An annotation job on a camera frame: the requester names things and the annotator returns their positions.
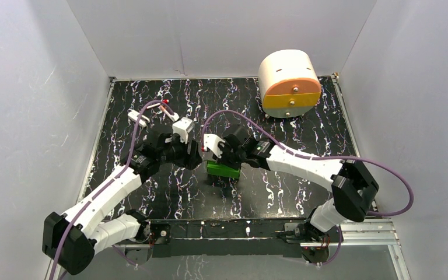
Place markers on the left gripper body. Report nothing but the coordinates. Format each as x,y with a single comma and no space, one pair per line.
192,157

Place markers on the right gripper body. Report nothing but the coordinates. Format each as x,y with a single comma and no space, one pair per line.
233,158

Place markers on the green paper box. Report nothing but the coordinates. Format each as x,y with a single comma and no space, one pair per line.
220,170

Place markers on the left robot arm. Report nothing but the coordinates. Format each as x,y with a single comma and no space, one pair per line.
73,238

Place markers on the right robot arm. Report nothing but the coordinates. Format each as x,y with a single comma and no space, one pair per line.
352,186

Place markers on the pink tube pen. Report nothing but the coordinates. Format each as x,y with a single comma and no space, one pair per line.
172,115

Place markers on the red capped marker pen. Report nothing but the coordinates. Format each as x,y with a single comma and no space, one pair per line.
164,101

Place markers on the small white plastic clip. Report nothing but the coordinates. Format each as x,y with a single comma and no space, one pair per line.
142,120

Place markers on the round cream drawer cabinet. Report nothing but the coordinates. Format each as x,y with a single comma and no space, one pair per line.
288,84

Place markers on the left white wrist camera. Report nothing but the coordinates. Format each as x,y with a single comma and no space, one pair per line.
183,127

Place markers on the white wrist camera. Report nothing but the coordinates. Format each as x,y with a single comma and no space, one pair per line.
183,127
212,144

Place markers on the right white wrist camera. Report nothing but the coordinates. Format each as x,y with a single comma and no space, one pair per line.
212,144

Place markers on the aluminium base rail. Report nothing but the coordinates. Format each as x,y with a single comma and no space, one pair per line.
158,231

